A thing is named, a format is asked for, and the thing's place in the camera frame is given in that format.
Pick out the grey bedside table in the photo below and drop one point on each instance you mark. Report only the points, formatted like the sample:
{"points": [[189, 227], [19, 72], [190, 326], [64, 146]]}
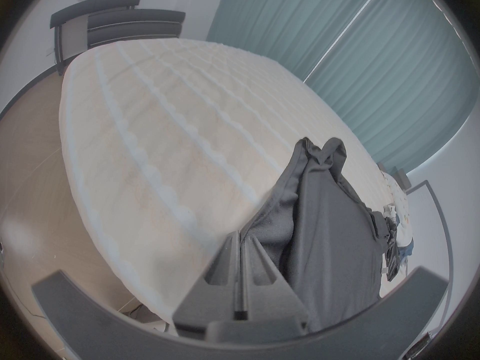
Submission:
{"points": [[401, 176]]}

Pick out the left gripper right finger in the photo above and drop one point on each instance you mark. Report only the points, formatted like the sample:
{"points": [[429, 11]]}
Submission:
{"points": [[270, 298]]}

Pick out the black dressing table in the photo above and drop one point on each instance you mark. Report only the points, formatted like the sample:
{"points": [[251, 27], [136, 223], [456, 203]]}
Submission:
{"points": [[75, 11]]}

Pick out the black satin garment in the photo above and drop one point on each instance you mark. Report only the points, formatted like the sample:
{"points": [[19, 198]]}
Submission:
{"points": [[392, 253]]}

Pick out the bed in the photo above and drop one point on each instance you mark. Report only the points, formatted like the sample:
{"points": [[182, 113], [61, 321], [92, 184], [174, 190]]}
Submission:
{"points": [[150, 126]]}

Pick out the blue-green curtain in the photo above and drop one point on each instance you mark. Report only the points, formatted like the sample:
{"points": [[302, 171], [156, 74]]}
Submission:
{"points": [[281, 21], [405, 69]]}

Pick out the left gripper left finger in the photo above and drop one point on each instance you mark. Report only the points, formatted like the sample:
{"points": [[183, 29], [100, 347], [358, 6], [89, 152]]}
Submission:
{"points": [[221, 283]]}

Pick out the black T-shirt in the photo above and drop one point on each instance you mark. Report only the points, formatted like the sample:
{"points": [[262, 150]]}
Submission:
{"points": [[330, 238]]}

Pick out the pile of clothes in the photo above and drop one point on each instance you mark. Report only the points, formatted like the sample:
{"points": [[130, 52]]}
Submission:
{"points": [[407, 251]]}

